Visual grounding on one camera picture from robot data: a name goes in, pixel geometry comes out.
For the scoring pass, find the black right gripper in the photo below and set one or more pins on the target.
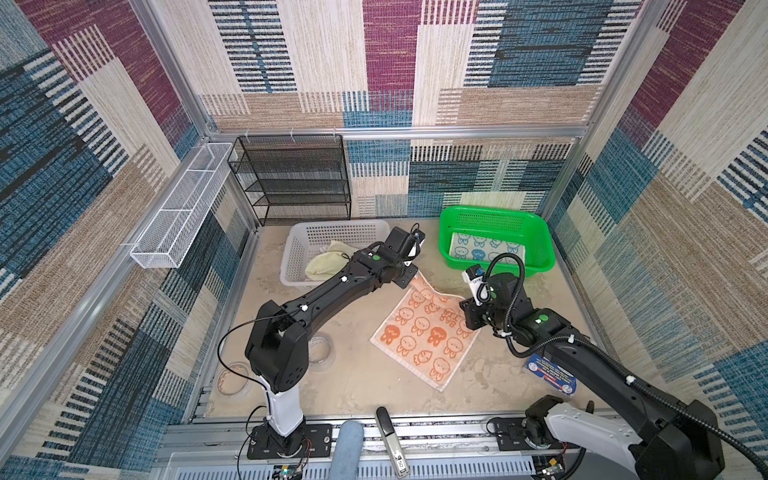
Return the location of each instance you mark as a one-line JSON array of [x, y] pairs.
[[470, 309]]

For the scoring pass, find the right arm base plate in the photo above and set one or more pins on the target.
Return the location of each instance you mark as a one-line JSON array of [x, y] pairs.
[[518, 433]]

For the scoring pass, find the blue bunny pattern towel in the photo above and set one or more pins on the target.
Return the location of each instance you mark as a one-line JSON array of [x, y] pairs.
[[482, 249]]

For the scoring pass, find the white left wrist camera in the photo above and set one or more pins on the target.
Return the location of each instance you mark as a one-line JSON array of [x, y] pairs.
[[415, 240]]

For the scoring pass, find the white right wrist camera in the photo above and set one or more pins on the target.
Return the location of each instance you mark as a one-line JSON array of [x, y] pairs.
[[474, 277]]

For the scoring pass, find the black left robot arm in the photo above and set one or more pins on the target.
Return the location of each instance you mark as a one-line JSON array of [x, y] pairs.
[[278, 346]]

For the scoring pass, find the black silver handheld tool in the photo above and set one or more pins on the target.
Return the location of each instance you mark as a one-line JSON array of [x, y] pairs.
[[392, 443]]

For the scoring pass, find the clear tape roll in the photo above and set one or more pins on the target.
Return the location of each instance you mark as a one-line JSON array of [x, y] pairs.
[[322, 353], [233, 382]]

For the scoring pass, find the blue printed booklet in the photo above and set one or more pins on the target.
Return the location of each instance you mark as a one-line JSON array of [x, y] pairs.
[[554, 375]]

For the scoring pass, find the black wire shelf rack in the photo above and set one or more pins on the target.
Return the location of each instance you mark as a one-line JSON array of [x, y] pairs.
[[293, 178]]

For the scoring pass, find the white wire mesh wall basket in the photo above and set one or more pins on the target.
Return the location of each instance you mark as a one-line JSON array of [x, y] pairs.
[[166, 241]]

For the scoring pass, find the grey blue foam cylinder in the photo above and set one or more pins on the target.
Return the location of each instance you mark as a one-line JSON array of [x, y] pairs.
[[347, 451]]

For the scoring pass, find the green plastic basket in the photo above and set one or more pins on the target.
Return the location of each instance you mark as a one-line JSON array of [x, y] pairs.
[[476, 235]]

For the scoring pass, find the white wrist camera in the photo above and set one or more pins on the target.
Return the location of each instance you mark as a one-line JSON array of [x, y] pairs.
[[415, 240], [474, 277]]

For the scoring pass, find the pale yellow towel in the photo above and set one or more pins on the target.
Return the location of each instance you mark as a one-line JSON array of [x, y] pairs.
[[326, 264]]

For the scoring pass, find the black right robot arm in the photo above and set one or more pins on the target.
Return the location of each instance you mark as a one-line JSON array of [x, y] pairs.
[[656, 436]]

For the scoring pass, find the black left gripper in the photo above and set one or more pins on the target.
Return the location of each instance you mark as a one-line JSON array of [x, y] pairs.
[[408, 274]]

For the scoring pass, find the orange pattern towel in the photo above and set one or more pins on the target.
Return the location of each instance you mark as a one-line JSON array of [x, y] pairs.
[[426, 333]]

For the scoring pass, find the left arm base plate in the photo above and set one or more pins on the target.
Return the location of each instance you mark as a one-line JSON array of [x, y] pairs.
[[308, 440]]

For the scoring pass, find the white plastic laundry basket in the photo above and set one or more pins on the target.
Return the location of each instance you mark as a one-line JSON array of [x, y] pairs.
[[309, 239]]

